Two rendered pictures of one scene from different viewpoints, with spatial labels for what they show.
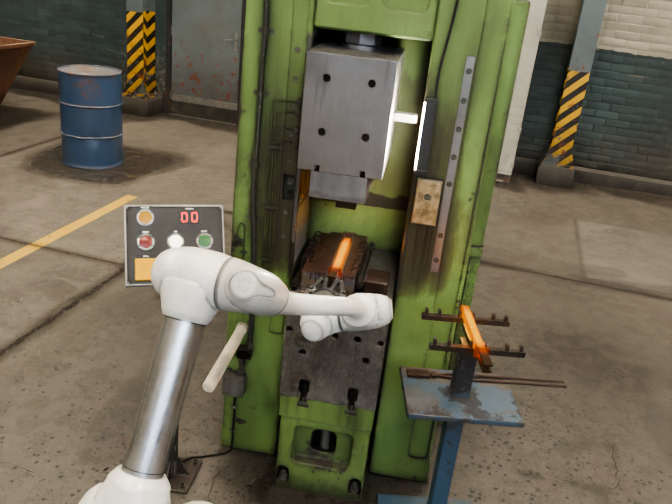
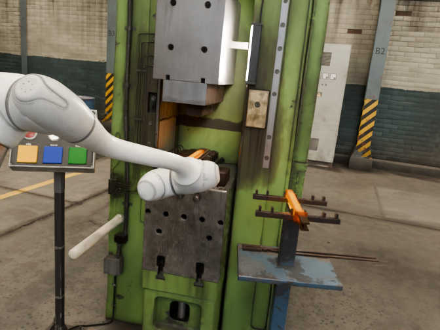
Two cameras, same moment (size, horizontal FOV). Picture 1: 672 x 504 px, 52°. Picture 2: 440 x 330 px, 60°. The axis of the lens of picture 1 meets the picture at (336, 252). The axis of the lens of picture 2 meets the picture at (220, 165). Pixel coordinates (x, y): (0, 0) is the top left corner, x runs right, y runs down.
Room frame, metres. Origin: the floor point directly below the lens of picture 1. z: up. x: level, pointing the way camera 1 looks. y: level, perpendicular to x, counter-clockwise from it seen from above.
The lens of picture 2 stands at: (0.61, -0.28, 1.40)
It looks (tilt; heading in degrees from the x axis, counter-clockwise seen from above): 13 degrees down; 4
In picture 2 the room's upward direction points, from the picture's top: 5 degrees clockwise
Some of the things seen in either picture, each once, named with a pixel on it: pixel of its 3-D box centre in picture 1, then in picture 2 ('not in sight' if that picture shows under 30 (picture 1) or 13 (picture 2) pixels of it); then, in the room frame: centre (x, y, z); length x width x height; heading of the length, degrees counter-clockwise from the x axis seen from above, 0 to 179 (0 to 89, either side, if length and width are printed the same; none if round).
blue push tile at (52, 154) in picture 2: not in sight; (53, 155); (2.17, 0.54, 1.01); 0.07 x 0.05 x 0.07; 109
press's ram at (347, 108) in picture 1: (364, 107); (208, 39); (2.52, -0.05, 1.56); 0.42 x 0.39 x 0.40; 174
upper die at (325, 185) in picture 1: (345, 171); (196, 91); (2.52, 0.00, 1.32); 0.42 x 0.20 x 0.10; 174
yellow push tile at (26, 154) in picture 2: (146, 269); (27, 154); (2.14, 0.64, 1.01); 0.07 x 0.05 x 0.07; 109
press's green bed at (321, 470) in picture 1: (332, 411); (191, 289); (2.52, -0.06, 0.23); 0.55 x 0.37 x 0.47; 174
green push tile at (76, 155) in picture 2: not in sight; (77, 156); (2.20, 0.45, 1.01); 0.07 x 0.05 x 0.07; 109
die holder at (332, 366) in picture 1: (343, 319); (197, 212); (2.52, -0.06, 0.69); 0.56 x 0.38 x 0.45; 174
